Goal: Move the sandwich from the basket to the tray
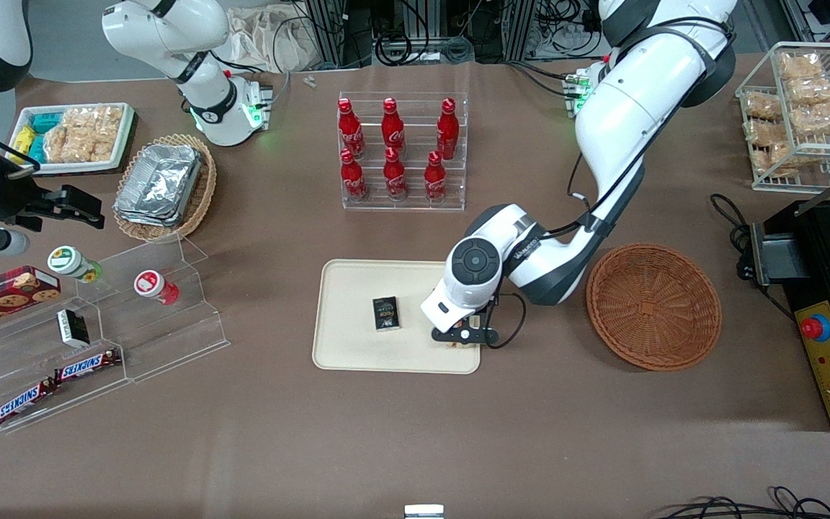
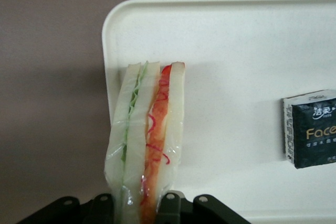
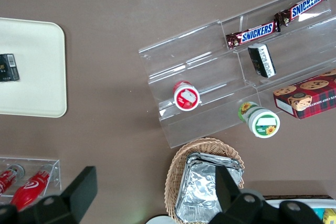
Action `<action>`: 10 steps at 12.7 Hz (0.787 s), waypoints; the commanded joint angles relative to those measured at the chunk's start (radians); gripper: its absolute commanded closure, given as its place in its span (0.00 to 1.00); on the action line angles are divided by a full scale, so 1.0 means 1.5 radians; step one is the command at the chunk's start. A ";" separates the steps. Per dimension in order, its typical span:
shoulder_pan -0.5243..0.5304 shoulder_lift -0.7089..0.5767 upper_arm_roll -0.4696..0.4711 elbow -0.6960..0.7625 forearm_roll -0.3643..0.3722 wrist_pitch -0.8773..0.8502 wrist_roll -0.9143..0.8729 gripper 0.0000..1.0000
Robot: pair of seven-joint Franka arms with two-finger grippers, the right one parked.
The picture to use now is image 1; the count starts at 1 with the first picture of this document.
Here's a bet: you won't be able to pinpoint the red cola bottle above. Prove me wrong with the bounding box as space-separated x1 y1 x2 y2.
381 97 406 156
337 97 366 160
383 146 409 201
436 97 460 161
339 148 370 202
424 149 449 203

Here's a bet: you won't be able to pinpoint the white rectangular snack tray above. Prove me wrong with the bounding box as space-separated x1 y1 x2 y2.
9 102 137 177

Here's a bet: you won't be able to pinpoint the red cookie box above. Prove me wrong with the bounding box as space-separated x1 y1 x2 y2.
0 265 62 334

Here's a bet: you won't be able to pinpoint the clear acrylic bottle rack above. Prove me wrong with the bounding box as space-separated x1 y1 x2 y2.
337 90 468 213

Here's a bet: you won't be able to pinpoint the black appliance power cable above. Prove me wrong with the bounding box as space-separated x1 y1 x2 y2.
710 192 796 323

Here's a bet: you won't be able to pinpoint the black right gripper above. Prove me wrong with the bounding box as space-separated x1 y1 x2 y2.
0 155 107 233

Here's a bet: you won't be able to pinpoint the clear fried snack bag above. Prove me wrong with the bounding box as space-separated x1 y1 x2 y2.
741 89 784 120
753 141 799 178
777 51 825 81
746 118 790 148
788 100 830 138
785 76 830 106

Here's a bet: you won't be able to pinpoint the round brown wicker basket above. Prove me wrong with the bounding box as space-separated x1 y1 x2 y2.
585 243 723 373

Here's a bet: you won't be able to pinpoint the stack of foil trays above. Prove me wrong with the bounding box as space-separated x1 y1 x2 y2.
113 143 204 229

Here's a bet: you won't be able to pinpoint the oval wicker basket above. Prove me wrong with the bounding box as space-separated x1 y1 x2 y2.
112 133 218 244

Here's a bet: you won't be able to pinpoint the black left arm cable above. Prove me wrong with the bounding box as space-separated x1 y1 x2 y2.
488 16 736 351

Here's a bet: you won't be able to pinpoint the black and white small box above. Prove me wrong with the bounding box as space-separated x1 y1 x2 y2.
56 308 91 349

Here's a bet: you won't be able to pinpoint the red lid cup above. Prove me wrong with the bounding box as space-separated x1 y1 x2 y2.
133 269 180 306

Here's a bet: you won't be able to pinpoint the green lid cup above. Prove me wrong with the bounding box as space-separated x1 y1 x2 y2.
47 245 103 284

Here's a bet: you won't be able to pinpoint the coiled black cable bundle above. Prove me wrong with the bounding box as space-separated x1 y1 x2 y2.
374 29 475 67

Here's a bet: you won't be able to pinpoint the snickers bar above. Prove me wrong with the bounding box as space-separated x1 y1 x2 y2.
0 379 58 427
54 348 122 383

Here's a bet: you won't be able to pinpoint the black floor cables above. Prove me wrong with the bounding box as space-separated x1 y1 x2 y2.
654 486 830 519

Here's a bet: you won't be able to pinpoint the small black card box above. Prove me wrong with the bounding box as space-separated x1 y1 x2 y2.
372 296 402 333

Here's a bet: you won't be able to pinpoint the clear rice cracker bag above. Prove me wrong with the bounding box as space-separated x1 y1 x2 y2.
62 106 125 162
43 119 93 164

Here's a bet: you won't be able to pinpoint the white wire basket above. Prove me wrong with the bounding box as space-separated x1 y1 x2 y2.
735 41 830 193

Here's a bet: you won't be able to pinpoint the black countertop appliance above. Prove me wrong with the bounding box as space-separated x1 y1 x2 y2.
749 160 830 434

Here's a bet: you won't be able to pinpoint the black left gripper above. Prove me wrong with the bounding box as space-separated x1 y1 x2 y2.
431 306 501 347

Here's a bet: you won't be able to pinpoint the clear acrylic step shelf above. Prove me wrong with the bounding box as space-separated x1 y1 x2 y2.
0 234 231 434

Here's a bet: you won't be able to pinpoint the beige plastic tray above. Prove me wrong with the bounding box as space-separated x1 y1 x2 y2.
311 258 482 376

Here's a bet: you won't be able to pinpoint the aluminium frame post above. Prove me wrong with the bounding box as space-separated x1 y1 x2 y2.
504 0 536 63
305 0 348 70

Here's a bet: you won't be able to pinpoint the beige canvas bag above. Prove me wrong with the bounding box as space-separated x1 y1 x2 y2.
226 5 320 74

